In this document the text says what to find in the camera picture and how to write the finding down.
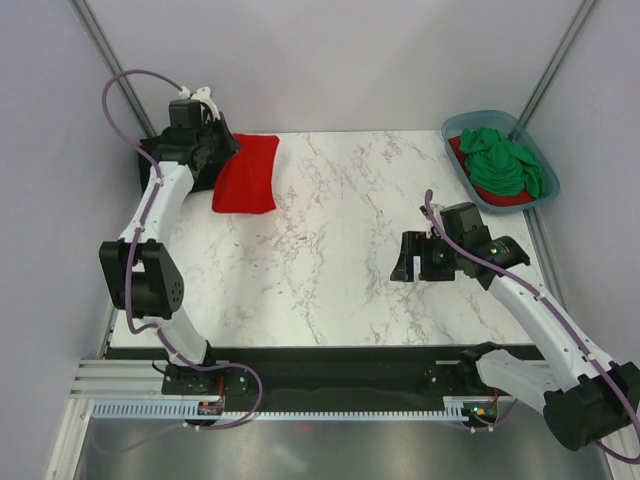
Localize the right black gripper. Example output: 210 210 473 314
390 230 464 282

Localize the red t shirt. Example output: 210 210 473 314
448 136 535 207
212 133 280 215

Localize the right aluminium frame post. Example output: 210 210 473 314
518 0 600 128

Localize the left aluminium frame post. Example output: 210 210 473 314
69 0 157 137

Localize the blue plastic basin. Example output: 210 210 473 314
441 110 560 213

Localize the purple cable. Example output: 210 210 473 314
101 69 264 431
423 188 637 461

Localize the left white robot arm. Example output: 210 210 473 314
99 88 240 393

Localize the aluminium frame post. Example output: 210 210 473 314
518 0 600 128
69 0 157 137

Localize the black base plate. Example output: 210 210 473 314
160 344 551 414

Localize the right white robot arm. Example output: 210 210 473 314
390 199 639 451

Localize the folded black t shirt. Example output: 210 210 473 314
137 153 152 193

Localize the white slotted cable duct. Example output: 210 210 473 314
91 397 497 422

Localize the aluminium rail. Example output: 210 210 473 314
69 357 171 401

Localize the red t shirt in basin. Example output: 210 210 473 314
448 136 535 207

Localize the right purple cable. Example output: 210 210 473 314
423 188 637 461

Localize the green t shirt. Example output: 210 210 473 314
459 127 549 199

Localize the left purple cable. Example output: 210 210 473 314
101 69 264 431

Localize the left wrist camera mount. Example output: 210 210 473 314
178 86 221 121

